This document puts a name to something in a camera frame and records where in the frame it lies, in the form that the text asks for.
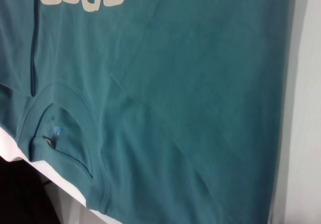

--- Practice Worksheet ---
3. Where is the teal FREE! print t-shirt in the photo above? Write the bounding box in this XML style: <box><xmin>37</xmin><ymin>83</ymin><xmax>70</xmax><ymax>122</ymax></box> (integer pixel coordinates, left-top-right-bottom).
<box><xmin>0</xmin><ymin>0</ymin><xmax>310</xmax><ymax>224</ymax></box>

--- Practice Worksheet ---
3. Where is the dark robot torso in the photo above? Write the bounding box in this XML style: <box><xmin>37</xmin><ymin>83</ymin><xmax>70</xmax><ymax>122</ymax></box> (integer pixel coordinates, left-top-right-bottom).
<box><xmin>0</xmin><ymin>156</ymin><xmax>86</xmax><ymax>224</ymax></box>

